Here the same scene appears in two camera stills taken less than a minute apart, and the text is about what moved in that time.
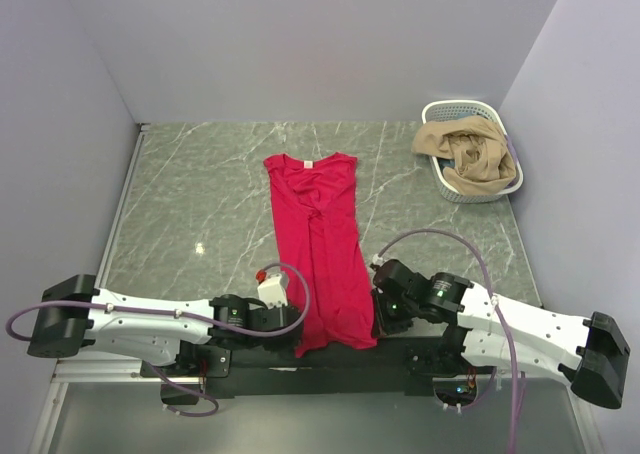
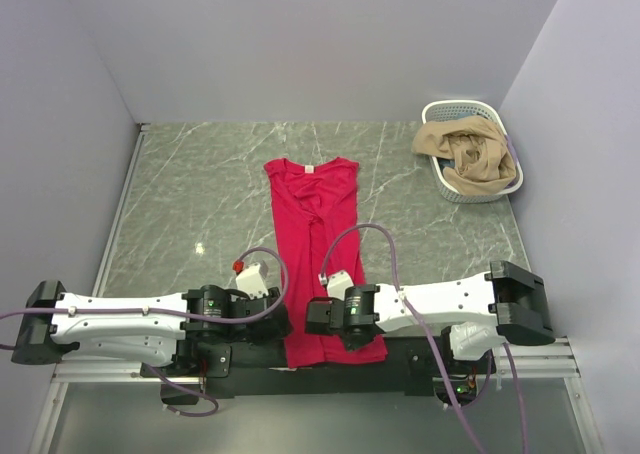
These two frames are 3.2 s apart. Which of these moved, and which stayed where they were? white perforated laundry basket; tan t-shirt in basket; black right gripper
Moved: black right gripper
Stayed: tan t-shirt in basket; white perforated laundry basket
